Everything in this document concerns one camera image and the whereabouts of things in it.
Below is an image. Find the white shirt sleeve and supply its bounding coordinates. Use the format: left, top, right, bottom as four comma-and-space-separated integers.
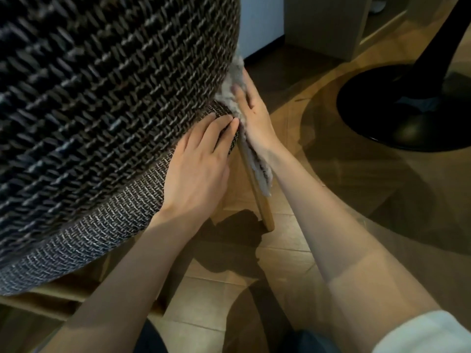
371, 310, 471, 353

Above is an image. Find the light wooden chair base frame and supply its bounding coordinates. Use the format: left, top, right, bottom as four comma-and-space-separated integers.
0, 266, 168, 322

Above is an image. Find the person's right hand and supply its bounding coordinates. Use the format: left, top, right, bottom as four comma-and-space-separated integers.
231, 68, 285, 155

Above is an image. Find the person's right forearm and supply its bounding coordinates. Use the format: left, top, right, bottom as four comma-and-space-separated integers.
262, 142, 444, 353

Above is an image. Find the wooden shelf unit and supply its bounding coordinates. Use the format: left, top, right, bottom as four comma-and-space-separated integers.
360, 0, 455, 52

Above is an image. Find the light wooden chair leg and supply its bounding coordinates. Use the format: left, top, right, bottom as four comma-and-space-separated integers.
237, 137, 276, 232

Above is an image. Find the dark grey woven wicker chair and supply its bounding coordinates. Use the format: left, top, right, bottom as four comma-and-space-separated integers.
0, 0, 242, 297

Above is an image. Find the person's left hand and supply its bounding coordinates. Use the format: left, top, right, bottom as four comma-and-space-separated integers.
161, 113, 241, 222

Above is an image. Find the person's left forearm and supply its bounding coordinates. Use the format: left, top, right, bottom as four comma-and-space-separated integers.
44, 209, 208, 353

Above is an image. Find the grey fluffy cleaning cloth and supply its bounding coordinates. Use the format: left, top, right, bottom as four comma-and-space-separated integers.
214, 54, 275, 198

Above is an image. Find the beige cabinet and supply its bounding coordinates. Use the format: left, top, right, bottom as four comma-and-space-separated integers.
283, 0, 373, 62

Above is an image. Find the black pedestal table base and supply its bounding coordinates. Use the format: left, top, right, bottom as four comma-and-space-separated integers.
336, 0, 471, 153

